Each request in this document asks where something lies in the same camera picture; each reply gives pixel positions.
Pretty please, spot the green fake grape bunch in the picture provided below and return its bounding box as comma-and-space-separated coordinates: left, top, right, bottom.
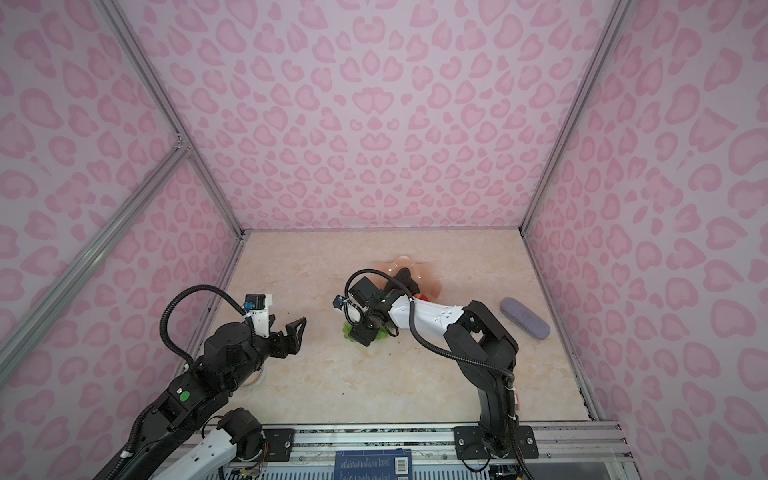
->
343, 321, 389, 346

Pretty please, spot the dark avocado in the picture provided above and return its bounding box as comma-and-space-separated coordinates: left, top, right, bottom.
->
394, 267, 420, 295

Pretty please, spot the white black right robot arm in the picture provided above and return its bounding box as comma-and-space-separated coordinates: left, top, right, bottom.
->
332, 269, 523, 459

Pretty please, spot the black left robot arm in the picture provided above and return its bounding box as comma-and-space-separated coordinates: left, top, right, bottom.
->
95, 317, 307, 479

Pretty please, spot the pink glass fruit bowl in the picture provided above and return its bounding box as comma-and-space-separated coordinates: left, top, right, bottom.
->
374, 255, 443, 301

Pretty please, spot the small round clear dish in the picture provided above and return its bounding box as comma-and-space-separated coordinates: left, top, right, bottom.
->
241, 366, 266, 388

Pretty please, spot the purple glasses case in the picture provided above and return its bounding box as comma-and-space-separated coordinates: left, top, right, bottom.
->
500, 297, 551, 341

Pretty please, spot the blue barcode label box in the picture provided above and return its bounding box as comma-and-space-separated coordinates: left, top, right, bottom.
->
333, 448, 414, 480

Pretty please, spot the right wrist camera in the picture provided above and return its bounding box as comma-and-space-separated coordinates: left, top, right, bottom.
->
332, 295, 347, 311

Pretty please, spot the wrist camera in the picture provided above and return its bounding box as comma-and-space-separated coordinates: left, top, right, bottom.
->
332, 295, 347, 311
243, 293, 273, 338

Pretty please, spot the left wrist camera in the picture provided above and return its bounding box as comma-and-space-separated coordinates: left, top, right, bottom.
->
243, 293, 273, 338

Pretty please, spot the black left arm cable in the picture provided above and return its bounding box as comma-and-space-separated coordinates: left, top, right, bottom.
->
158, 284, 250, 367

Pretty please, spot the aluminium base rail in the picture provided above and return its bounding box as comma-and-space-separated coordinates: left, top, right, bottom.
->
149, 422, 637, 480

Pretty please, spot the diagonal aluminium frame bar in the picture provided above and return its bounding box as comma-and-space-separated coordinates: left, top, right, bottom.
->
1, 141, 189, 385

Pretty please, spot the aluminium corner frame rail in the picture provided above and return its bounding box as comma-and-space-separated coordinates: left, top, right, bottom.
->
94, 0, 246, 240

